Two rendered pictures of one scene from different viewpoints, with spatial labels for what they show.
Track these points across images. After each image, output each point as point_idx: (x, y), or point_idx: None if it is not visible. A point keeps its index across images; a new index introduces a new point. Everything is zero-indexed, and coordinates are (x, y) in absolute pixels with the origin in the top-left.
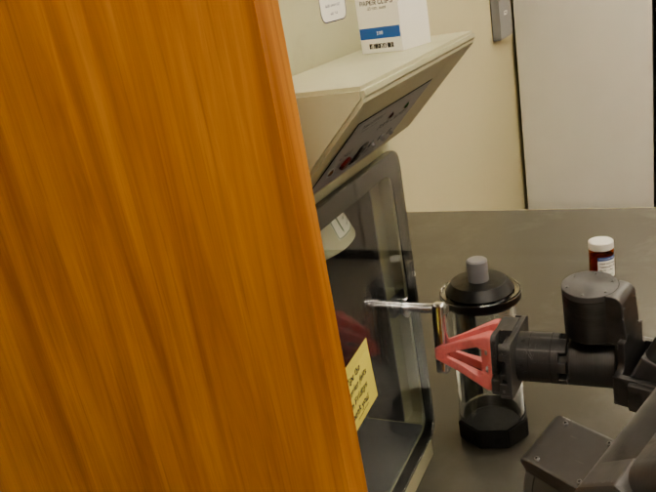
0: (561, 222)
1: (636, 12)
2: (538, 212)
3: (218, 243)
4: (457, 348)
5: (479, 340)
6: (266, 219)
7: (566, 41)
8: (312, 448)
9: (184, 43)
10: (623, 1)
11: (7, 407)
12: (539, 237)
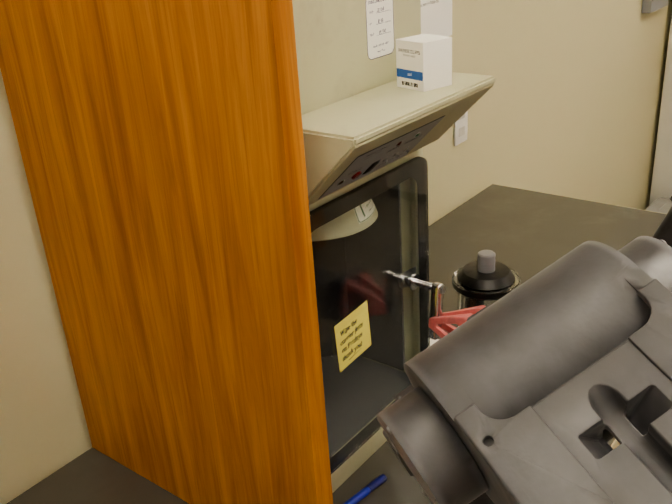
0: (633, 222)
1: None
2: (616, 208)
3: (245, 224)
4: (444, 321)
5: (459, 319)
6: (274, 216)
7: None
8: (289, 367)
9: (238, 99)
10: None
11: (104, 299)
12: (604, 234)
